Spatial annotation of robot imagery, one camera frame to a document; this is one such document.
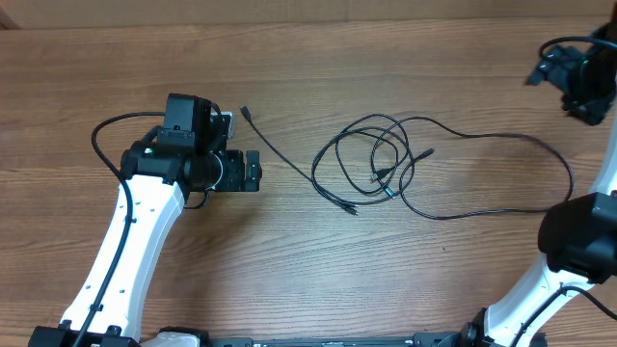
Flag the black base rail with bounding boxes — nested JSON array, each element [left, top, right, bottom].
[[207, 332, 459, 347]]

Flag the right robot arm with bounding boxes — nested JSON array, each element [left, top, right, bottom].
[[435, 18, 616, 346]]

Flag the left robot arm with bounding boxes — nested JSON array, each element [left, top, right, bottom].
[[28, 93, 262, 346]]

